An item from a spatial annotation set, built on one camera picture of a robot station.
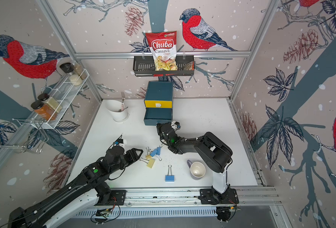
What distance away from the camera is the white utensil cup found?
102 cm

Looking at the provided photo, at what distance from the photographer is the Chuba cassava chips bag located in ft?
2.66

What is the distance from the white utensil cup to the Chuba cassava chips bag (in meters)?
0.40
